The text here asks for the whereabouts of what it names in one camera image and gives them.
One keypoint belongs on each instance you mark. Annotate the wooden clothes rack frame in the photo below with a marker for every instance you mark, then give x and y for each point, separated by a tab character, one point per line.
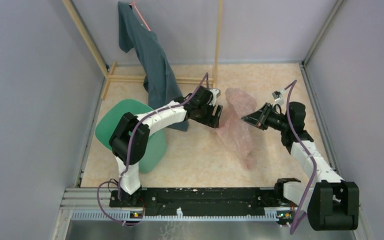
109	71

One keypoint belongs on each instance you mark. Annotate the pink clothes hanger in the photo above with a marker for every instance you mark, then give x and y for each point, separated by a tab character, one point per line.
143	21

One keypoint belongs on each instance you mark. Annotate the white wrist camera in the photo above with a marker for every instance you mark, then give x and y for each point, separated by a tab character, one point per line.
215	93
278	97

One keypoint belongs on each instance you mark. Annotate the grey slotted cable duct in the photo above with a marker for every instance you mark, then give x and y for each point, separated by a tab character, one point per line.
272	214

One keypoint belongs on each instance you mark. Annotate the dark teal hanging cloth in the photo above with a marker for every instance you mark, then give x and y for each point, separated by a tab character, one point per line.
159	81

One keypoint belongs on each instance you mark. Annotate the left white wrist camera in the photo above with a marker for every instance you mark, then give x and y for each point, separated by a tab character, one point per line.
215	93

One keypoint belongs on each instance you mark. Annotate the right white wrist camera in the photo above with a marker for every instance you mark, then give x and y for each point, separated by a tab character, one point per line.
278	97

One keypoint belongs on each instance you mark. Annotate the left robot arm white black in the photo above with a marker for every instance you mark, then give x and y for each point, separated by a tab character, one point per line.
129	140

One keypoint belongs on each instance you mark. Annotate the pink plastic trash bag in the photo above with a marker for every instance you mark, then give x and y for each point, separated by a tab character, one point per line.
233	131

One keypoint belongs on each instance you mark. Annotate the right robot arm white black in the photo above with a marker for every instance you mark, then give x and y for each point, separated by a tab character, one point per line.
329	202

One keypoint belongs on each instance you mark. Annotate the green plastic trash bin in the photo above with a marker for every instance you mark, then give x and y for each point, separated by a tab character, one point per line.
157	143

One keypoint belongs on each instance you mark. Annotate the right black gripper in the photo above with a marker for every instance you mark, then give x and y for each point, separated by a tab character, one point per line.
259	118

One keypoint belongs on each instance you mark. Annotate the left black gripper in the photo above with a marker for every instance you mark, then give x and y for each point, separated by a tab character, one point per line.
211	120

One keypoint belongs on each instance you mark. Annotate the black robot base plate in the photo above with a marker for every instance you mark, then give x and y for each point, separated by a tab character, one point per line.
201	201

